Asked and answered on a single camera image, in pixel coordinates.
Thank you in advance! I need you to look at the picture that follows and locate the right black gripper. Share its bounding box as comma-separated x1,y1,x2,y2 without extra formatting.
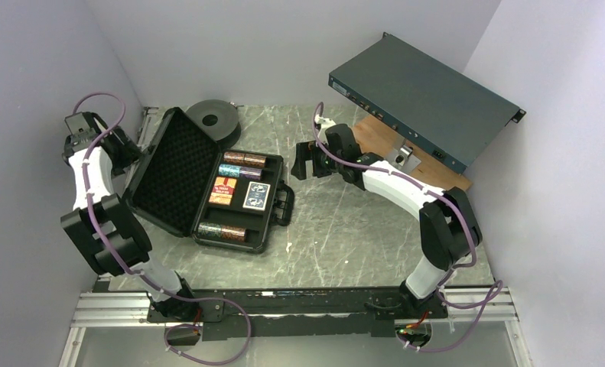
291,140,343,180

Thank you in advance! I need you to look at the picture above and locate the red-brown poker chip stack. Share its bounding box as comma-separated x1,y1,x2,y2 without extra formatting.
243,153,266,168

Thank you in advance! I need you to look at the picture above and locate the purple poker chip stack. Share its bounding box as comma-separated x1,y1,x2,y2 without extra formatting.
239,167,263,181

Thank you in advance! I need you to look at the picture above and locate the red yellow card box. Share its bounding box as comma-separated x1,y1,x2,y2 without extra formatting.
208,176,238,206

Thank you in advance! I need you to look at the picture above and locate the dark brown poker chip stack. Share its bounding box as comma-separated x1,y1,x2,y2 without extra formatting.
220,226,247,242

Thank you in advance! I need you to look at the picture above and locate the black poker set case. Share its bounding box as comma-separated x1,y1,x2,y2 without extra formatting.
123,107,294,254

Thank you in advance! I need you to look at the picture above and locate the grey-green poker chip stack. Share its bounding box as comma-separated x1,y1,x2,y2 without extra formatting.
197,222,223,238

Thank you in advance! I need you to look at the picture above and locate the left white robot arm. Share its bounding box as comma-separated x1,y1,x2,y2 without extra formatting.
60,112,200,322

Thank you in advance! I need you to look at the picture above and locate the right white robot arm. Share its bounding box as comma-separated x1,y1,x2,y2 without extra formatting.
291,116,483,317

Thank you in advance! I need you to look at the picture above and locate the wooden board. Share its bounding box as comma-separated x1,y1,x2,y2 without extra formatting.
353,116,473,191

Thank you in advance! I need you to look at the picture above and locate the blue playing card deck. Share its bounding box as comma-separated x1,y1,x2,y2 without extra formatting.
242,181,271,211

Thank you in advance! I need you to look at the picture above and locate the copper poker chip stack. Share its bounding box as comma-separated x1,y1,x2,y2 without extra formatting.
223,151,246,165

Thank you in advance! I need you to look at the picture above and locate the blue white poker chip stack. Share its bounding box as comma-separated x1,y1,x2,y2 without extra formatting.
218,164,242,178

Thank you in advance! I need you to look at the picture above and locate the black filament spool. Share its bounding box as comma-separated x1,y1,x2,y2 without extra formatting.
186,99,242,149

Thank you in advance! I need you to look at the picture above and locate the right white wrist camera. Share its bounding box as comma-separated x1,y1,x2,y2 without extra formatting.
314,115,336,129

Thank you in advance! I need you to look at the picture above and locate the metal bracket stand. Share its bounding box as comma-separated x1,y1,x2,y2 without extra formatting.
386,145,421,175

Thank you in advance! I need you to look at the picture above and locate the dark teal network switch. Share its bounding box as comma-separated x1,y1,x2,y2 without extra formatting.
328,33,526,174

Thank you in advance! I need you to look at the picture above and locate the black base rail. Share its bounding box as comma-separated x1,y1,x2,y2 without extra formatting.
145,286,450,340

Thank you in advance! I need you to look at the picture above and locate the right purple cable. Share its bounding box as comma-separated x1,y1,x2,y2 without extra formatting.
312,102,506,355

